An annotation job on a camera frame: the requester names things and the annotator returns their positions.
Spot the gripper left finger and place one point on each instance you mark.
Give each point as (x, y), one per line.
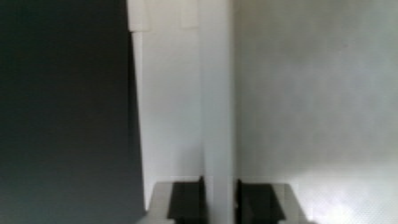
(179, 203)

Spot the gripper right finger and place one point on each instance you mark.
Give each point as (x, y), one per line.
(267, 204)

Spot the white desk top tray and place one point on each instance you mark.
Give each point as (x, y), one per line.
(267, 95)

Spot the white L-shaped obstacle fence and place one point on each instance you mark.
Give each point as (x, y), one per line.
(163, 13)

